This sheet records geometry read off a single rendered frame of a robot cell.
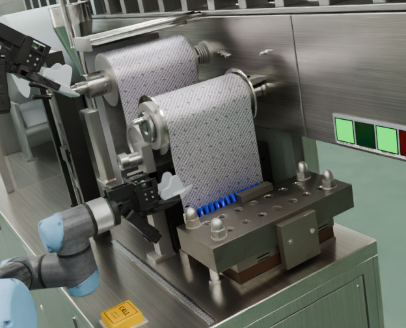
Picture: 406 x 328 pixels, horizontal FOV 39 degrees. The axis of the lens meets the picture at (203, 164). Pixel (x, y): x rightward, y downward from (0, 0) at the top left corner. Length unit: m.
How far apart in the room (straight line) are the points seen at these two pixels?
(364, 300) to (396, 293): 1.38
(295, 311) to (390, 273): 1.71
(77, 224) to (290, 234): 0.46
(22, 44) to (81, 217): 0.37
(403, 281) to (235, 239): 1.79
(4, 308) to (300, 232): 0.69
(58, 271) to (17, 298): 0.38
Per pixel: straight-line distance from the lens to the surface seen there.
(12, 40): 1.24
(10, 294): 0.92
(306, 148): 1.75
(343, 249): 1.42
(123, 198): 1.30
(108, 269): 1.53
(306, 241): 1.35
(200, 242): 1.26
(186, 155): 1.36
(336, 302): 1.43
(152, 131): 1.34
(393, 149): 1.23
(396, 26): 1.16
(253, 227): 1.28
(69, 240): 1.26
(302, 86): 1.40
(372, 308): 1.52
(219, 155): 1.41
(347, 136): 1.32
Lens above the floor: 1.60
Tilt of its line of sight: 19 degrees down
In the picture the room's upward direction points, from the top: 11 degrees counter-clockwise
